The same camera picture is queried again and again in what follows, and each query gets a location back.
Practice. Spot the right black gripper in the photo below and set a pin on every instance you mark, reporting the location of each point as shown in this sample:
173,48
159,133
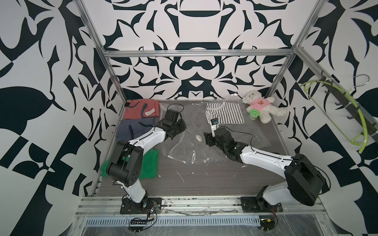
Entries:
208,137

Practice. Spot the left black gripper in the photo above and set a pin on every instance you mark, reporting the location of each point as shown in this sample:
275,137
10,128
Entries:
182,125

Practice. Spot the clear plastic vacuum bag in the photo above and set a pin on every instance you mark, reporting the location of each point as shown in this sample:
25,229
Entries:
189,147

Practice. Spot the green garment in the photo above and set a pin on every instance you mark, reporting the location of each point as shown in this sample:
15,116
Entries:
149,166

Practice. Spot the red tank top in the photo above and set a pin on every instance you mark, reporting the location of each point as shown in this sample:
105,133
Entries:
141,108

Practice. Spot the blue tank top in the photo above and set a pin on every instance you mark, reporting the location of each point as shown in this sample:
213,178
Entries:
131,129

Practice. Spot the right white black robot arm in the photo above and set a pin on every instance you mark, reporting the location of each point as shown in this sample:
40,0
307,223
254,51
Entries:
303,180

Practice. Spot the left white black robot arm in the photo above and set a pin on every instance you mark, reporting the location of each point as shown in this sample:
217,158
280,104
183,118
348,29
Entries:
125,162

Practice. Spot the black white striped shirt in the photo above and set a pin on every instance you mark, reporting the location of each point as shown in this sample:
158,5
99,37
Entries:
225,112

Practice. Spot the green lidded small tub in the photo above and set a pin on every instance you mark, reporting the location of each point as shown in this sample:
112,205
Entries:
253,114

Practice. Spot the white teddy bear pink shirt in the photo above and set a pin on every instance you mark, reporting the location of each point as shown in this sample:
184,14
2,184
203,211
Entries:
267,110

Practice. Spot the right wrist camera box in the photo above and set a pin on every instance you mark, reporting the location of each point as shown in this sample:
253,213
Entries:
214,125

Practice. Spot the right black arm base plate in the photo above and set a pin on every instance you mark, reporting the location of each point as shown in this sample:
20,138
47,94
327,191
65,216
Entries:
258,205

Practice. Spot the aluminium frame crossbar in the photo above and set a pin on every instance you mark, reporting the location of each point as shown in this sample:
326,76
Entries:
198,53

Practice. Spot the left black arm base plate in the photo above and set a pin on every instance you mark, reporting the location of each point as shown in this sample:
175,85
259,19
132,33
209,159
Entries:
147,205

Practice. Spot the white slotted cable duct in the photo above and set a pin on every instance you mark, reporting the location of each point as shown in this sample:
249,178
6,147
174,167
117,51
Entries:
170,221

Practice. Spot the black wall hook rack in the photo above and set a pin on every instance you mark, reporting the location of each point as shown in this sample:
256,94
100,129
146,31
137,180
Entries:
357,110

